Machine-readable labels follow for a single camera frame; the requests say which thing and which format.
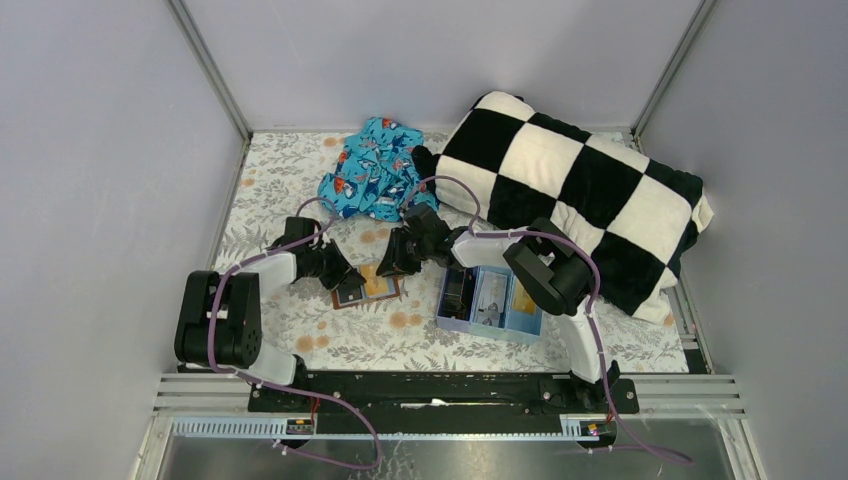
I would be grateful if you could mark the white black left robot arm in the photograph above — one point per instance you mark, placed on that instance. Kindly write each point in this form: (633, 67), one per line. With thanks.
(220, 320)

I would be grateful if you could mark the dark grey VIP card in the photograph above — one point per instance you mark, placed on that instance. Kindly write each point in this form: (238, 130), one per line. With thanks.
(349, 295)

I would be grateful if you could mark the black white checkered pillow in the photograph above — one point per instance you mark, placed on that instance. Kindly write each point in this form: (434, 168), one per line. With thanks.
(633, 215)

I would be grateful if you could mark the yellow card in organizer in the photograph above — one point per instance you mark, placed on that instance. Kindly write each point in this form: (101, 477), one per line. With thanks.
(521, 301)

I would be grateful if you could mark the floral patterned table mat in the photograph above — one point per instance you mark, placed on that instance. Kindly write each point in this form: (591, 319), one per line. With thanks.
(282, 170)

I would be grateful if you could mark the blue shark print cloth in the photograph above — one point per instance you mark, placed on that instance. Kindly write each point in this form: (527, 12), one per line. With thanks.
(375, 173)

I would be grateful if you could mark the black item in organizer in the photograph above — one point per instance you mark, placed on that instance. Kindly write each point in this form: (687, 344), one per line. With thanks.
(457, 294)

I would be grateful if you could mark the aluminium frame rail front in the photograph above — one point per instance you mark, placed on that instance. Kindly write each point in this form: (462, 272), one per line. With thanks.
(207, 405)

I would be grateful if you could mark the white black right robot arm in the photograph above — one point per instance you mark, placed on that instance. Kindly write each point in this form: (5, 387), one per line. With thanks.
(559, 277)

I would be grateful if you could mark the orange credit card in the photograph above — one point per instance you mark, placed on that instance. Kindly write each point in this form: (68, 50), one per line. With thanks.
(377, 287)

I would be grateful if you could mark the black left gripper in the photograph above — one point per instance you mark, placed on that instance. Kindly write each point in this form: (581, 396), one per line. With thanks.
(337, 268)

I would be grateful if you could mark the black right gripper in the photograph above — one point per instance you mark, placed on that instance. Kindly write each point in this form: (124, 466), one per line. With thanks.
(405, 248)

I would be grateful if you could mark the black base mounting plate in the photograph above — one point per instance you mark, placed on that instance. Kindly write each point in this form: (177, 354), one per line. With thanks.
(440, 403)

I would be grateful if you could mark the brown leather card holder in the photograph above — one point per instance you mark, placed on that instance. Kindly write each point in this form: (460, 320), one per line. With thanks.
(365, 300)

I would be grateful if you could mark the blue three-compartment organizer box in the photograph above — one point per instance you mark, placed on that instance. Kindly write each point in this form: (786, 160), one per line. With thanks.
(516, 327)

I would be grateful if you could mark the white black card in organizer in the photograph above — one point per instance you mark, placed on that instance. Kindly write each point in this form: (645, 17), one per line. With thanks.
(490, 303)

